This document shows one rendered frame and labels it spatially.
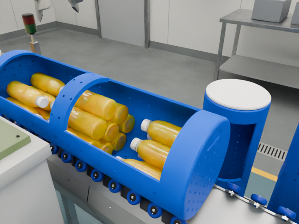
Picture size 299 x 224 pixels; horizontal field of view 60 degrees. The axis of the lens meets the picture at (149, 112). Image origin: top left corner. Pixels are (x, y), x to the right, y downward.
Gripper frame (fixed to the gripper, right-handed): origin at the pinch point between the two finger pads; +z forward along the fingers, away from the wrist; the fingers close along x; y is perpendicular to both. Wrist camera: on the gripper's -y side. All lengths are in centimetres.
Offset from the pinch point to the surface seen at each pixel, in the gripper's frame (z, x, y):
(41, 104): 28.9, -10.2, -5.5
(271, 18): 48, 258, 18
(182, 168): 22, -17, 55
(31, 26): 20, 33, -70
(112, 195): 47, -16, 31
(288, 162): 68, 57, 75
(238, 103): 36, 42, 50
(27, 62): 22.5, 2.2, -29.1
